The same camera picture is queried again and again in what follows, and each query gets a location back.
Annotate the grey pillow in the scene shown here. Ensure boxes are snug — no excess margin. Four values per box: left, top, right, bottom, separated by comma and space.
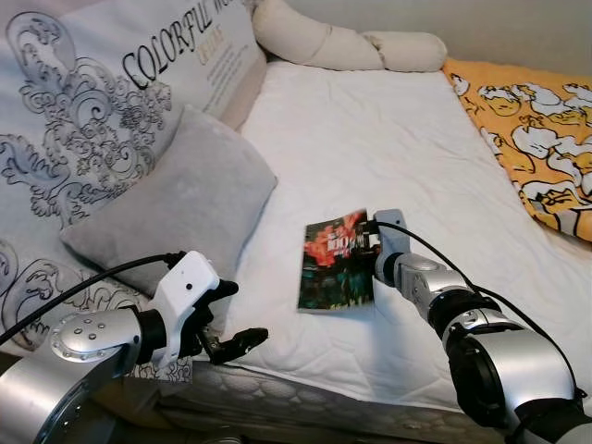
59, 104, 279, 336

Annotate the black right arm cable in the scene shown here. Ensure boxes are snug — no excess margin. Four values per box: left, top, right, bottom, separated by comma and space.
374, 219, 586, 401

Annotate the yellow cartoon egg blanket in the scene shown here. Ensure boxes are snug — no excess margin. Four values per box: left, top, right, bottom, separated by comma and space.
441, 58, 592, 244

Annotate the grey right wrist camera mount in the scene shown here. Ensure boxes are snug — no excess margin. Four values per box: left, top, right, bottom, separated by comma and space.
369, 208, 413, 284

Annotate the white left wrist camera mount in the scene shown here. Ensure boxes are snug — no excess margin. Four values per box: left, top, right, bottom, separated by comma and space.
147, 250, 222, 370

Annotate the grey quilted bed base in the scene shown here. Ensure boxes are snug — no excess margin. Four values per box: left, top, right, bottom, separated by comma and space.
88, 361, 519, 444

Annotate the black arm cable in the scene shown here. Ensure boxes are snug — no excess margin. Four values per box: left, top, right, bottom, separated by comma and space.
374, 219, 586, 401
0, 251, 187, 346

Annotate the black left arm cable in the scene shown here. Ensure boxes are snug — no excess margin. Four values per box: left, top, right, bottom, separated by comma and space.
0, 251, 187, 346

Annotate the white quilted mattress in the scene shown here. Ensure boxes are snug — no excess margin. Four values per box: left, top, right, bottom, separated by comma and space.
155, 59, 592, 441

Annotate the dark book red cover print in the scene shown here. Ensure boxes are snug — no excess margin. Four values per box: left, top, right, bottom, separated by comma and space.
296, 208, 383, 314

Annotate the beige bolster pillow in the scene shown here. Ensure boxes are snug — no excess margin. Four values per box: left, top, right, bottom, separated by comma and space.
251, 0, 450, 74

